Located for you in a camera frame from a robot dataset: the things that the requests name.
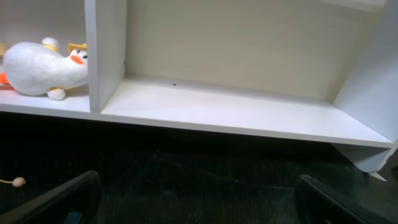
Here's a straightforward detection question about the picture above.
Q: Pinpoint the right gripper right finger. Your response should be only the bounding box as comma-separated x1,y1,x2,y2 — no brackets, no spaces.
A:
294,174,398,224

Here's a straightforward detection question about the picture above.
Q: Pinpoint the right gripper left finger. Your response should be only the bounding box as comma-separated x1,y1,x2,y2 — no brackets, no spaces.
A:
0,170,103,224

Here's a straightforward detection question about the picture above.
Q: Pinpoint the white shelf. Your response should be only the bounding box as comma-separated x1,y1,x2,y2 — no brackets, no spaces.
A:
0,0,398,182

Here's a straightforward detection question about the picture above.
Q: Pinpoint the white plush duck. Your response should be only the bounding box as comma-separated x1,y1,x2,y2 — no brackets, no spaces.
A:
0,37,90,101

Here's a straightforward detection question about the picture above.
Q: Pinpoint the yellow rattle drum toy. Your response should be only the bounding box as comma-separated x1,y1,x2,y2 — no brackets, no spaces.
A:
0,177,27,188

